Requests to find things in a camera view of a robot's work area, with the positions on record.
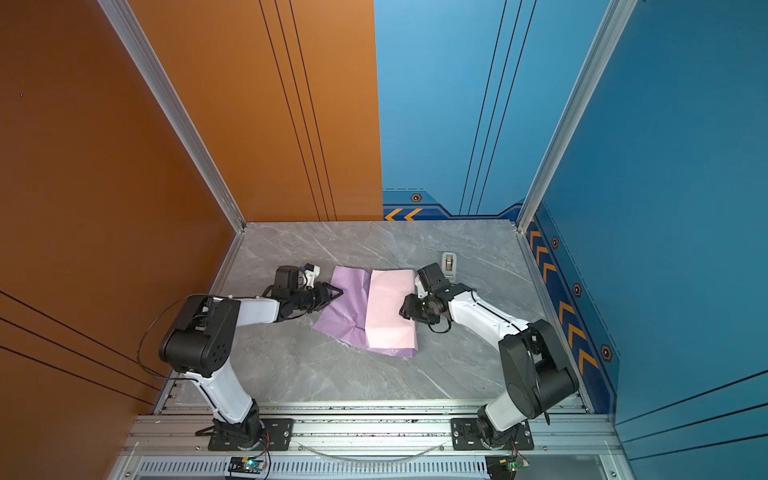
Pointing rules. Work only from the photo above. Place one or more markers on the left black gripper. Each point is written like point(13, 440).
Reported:
point(324, 296)

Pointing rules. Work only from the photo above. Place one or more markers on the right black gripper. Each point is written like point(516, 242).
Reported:
point(409, 310)

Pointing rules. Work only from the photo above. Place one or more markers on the purple wrapping paper sheet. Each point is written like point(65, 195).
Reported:
point(367, 314)

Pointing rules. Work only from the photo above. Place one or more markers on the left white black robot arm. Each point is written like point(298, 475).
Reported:
point(199, 342)

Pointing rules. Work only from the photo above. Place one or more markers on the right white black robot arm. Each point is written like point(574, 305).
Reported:
point(537, 369)

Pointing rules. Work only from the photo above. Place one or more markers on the white tape dispenser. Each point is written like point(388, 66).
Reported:
point(448, 265)

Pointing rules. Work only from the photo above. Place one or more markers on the right green circuit board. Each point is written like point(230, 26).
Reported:
point(501, 468)

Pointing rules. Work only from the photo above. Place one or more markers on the green circuit board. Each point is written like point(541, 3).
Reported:
point(501, 468)
point(246, 467)

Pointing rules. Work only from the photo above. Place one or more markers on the left green circuit board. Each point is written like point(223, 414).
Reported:
point(246, 467)

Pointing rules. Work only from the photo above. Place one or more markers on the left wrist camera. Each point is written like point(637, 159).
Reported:
point(309, 274)

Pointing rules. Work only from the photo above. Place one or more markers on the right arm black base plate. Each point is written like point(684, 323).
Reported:
point(472, 433)

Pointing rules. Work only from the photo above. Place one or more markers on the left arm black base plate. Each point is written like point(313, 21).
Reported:
point(272, 434)

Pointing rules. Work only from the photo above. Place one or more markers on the aluminium front rail frame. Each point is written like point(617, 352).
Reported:
point(374, 440)

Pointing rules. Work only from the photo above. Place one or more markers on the left aluminium corner post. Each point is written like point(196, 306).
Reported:
point(126, 25)

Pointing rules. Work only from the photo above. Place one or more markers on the aluminium corner post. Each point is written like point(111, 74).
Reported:
point(607, 37)
point(126, 25)

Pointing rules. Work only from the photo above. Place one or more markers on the right aluminium corner post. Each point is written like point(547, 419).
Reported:
point(607, 37)

